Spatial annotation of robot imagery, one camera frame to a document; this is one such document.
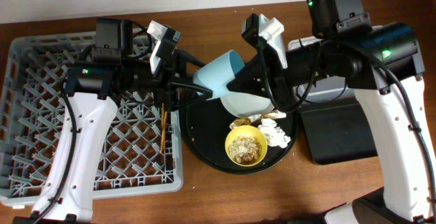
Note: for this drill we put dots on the wooden chopstick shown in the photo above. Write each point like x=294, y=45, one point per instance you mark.
x=162, y=111
x=165, y=128

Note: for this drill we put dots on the yellow bowl with food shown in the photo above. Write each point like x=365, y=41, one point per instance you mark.
x=246, y=146

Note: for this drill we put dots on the round black tray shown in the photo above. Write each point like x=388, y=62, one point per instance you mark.
x=205, y=126

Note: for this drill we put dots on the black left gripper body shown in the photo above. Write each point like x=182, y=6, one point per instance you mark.
x=163, y=88

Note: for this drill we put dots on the gold snack wrapper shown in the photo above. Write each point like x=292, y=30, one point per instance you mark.
x=253, y=119

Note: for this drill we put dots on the grey plastic dishwasher rack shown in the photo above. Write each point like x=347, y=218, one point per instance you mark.
x=32, y=113

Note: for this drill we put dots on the black rectangular tray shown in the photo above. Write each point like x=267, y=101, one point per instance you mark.
x=337, y=131

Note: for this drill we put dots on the crumpled white tissue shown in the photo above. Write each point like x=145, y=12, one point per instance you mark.
x=274, y=135

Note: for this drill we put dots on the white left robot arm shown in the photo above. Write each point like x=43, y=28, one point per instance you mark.
x=91, y=90

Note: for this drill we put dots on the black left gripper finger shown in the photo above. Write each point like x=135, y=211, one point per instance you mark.
x=181, y=95
x=185, y=57

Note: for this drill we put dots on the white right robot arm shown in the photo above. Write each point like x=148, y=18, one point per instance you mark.
x=384, y=67

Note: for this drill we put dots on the white round plate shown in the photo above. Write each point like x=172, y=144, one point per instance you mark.
x=243, y=105

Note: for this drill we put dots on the clear plastic bin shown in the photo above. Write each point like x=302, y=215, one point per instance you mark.
x=326, y=89

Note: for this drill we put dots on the light blue cup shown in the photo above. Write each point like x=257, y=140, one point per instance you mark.
x=218, y=73

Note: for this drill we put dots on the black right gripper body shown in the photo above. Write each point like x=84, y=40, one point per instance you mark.
x=277, y=77

